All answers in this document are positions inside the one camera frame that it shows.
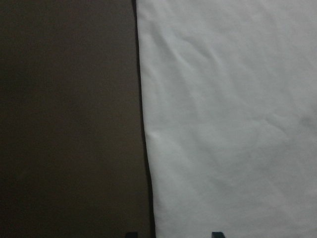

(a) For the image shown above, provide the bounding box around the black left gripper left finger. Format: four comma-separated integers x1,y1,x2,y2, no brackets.
125,232,138,238

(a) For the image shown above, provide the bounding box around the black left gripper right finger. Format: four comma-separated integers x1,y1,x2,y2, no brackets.
211,232,226,238

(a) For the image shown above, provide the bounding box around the cream white t-shirt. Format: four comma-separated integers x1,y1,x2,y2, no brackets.
136,0,317,238

